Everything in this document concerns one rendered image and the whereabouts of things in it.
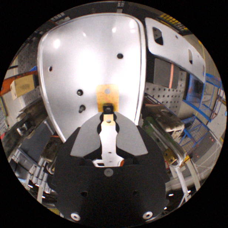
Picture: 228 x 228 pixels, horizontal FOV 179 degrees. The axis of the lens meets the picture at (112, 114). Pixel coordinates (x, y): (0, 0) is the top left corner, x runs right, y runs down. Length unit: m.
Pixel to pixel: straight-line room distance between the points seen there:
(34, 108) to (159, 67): 0.30
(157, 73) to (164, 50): 0.06
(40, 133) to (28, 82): 0.60
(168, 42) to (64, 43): 0.20
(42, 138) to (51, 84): 0.63
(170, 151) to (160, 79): 0.15
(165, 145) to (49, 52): 0.29
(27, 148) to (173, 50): 0.85
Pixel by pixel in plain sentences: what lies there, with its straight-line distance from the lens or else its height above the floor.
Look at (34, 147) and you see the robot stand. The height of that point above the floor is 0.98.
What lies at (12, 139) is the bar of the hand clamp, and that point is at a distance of 0.21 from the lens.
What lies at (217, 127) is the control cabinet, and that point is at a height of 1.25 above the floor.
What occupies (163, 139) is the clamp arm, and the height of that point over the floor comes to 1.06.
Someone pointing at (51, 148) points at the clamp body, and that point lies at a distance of 0.33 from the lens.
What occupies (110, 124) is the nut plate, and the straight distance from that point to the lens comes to 0.15.
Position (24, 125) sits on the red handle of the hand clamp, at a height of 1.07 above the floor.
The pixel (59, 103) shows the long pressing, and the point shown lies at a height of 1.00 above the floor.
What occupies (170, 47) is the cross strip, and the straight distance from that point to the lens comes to 0.19.
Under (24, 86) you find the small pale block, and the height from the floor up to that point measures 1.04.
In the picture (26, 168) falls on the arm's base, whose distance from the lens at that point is 0.74.
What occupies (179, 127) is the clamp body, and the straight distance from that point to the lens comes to 0.20.
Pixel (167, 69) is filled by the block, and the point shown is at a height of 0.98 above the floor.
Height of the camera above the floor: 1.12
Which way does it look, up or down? 58 degrees down
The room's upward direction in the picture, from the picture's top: 175 degrees clockwise
